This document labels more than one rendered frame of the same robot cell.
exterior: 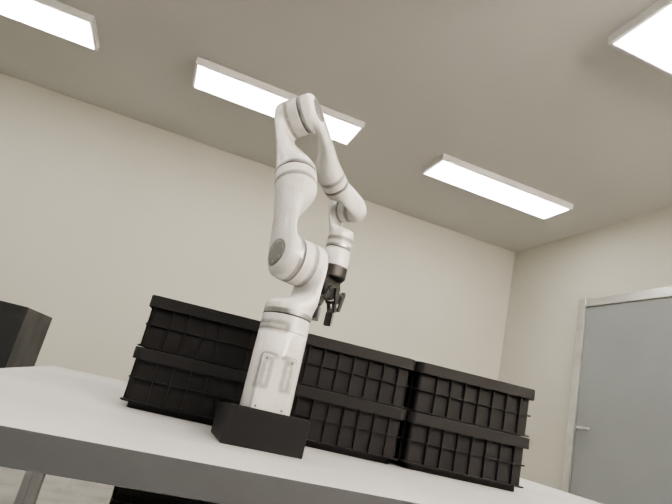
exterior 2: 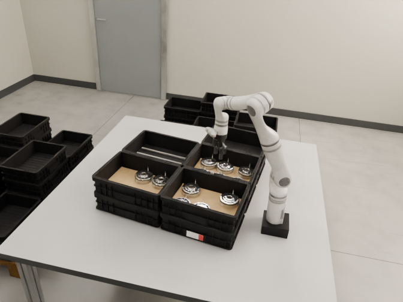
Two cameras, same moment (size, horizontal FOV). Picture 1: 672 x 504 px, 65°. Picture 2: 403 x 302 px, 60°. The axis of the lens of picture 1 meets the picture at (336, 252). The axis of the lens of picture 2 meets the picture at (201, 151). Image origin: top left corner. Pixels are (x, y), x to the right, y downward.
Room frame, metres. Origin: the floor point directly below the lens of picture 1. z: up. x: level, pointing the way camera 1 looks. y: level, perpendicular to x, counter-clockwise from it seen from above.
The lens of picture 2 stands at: (0.72, 1.56, 2.03)
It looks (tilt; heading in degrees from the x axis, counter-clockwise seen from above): 31 degrees down; 296
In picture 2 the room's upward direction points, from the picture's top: 4 degrees clockwise
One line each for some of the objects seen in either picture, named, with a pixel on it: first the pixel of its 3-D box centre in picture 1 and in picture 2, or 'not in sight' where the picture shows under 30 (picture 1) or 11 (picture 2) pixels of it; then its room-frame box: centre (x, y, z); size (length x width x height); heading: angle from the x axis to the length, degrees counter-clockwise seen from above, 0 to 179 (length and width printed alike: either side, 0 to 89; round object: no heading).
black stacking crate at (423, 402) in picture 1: (441, 400); (235, 147); (1.41, -0.36, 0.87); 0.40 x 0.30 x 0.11; 8
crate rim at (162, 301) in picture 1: (221, 325); (206, 191); (1.32, 0.24, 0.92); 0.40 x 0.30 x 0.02; 8
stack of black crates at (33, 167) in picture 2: not in sight; (39, 180); (2.78, 0.16, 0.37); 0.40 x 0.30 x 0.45; 106
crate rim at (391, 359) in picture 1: (336, 354); (223, 162); (1.36, -0.06, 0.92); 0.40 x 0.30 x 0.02; 8
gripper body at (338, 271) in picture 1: (330, 281); (219, 138); (1.38, 0.00, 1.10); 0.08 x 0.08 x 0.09
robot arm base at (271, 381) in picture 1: (275, 363); (276, 206); (0.99, 0.06, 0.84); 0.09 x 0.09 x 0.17; 10
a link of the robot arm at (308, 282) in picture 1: (295, 282); (279, 181); (1.00, 0.06, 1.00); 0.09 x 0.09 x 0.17; 35
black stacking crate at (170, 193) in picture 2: (215, 345); (205, 199); (1.32, 0.24, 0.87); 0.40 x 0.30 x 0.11; 8
